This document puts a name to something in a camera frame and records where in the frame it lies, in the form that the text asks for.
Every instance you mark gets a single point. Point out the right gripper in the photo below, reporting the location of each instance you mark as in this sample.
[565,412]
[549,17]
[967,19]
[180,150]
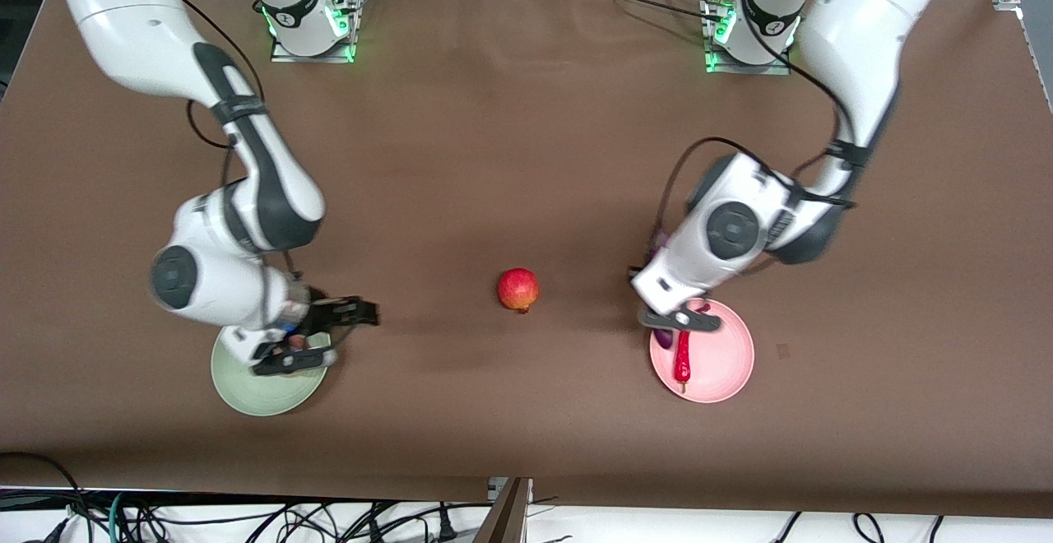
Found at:
[322,313]

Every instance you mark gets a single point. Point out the purple eggplant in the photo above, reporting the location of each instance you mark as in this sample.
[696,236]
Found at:
[662,337]

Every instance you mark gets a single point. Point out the orange peach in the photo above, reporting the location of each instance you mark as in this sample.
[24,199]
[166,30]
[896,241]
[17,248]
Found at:
[296,342]

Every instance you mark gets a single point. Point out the red chili pepper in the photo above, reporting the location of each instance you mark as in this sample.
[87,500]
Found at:
[683,362]

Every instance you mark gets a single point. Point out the red pomegranate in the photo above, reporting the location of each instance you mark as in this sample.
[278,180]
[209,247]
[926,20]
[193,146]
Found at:
[518,290]

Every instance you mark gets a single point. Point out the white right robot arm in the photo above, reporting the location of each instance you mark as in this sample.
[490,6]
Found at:
[123,25]

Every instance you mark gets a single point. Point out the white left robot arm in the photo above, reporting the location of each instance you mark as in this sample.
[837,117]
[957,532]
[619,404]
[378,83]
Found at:
[855,33]

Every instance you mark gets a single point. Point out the pink plate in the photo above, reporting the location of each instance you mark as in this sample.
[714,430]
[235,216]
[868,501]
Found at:
[724,354]

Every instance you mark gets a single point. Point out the light green plate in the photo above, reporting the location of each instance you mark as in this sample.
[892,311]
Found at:
[271,395]

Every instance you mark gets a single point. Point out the brown table cover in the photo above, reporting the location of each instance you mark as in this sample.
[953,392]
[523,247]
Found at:
[494,115]

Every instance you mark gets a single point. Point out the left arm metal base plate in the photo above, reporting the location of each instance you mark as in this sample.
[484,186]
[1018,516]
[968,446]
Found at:
[740,69]

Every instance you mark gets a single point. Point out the brown wooden post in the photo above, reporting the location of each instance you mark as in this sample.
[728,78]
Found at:
[502,522]

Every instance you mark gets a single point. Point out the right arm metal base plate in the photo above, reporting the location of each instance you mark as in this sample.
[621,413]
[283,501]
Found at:
[288,55]

